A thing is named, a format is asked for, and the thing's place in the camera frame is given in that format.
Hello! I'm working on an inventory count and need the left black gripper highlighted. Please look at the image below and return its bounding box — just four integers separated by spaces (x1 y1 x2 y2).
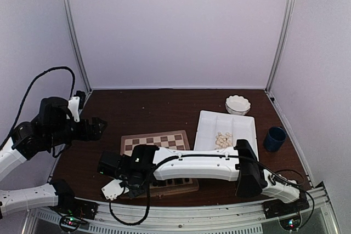
46 116 107 147

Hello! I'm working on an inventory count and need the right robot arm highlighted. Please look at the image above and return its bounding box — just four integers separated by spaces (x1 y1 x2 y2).
97 139 305 213

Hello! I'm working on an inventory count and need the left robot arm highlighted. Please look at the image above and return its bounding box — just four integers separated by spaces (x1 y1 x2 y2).
1 96 107 216

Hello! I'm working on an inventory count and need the wooden chess board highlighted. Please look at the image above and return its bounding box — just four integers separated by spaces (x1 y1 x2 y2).
120 130 199 198

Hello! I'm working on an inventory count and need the pile of white chess pieces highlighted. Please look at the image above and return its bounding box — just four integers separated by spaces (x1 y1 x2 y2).
215 132 233 150

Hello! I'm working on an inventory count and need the white divided plastic tray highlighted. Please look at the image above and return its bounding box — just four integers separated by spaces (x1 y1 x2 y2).
194 110 258 155

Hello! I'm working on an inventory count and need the white scalloped ceramic bowl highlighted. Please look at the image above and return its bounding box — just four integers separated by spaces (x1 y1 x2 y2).
225 95 251 116

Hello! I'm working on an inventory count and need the dark blue cup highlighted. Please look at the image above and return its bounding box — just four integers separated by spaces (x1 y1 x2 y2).
263 127 287 152

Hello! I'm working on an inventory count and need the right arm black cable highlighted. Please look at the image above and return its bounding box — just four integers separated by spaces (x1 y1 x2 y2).
108 154 316 225

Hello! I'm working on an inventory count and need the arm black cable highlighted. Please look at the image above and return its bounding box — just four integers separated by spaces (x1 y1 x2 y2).
0 66 76 147
108 154 316 225

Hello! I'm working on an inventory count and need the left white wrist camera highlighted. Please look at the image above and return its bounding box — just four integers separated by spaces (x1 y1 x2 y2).
66 90 86 123

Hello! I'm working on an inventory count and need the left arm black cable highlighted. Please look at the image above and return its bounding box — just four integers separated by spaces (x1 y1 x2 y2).
0 66 76 147

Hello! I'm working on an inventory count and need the front aluminium rail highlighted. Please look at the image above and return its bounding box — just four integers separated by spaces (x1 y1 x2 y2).
21 181 332 234

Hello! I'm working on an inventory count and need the left aluminium frame post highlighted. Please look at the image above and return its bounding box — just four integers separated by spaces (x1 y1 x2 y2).
63 0 92 93

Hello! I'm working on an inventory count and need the aluminium frame post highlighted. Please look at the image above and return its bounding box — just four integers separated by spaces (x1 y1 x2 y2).
265 0 296 94
63 0 92 93

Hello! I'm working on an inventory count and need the right aluminium frame post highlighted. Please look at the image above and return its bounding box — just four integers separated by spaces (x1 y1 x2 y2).
265 0 296 94

